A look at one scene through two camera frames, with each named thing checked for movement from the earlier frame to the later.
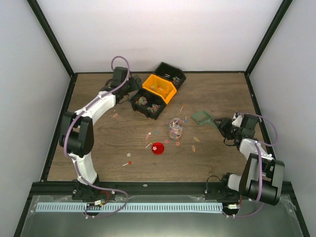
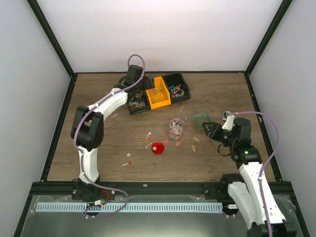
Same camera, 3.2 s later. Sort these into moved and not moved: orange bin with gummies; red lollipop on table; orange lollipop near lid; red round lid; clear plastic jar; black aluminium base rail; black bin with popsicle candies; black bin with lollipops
Moved: orange bin with gummies; black bin with popsicle candies; black bin with lollipops
Not moved: black aluminium base rail; clear plastic jar; orange lollipop near lid; red round lid; red lollipop on table
